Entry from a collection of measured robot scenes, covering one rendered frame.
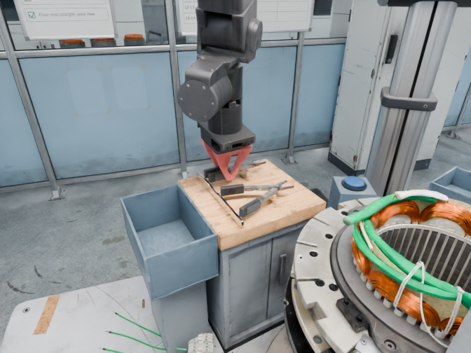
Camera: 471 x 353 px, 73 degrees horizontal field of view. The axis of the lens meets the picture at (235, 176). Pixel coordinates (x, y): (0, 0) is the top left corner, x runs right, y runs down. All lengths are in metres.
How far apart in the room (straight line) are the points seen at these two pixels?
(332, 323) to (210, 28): 0.38
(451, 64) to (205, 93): 2.70
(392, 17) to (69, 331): 2.39
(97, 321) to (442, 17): 0.92
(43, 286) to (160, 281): 1.64
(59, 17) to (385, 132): 2.05
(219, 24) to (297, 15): 2.23
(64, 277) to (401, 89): 1.87
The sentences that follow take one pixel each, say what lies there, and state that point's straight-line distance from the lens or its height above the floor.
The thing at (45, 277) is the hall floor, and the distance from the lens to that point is 2.15.
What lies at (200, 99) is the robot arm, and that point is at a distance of 0.43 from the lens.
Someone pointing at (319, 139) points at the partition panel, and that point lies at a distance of 3.13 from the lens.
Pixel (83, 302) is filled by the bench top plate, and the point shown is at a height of 0.78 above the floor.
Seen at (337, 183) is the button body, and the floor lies 1.03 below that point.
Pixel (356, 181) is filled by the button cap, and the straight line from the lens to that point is 0.69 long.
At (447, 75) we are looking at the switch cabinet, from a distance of 3.03.
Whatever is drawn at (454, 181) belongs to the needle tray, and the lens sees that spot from 0.80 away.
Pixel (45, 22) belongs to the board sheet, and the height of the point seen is 1.23.
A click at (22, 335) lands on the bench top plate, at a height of 0.78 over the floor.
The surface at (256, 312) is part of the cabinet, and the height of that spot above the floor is 0.85.
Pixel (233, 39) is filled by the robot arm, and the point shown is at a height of 1.32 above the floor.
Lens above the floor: 1.37
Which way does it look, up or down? 30 degrees down
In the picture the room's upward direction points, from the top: straight up
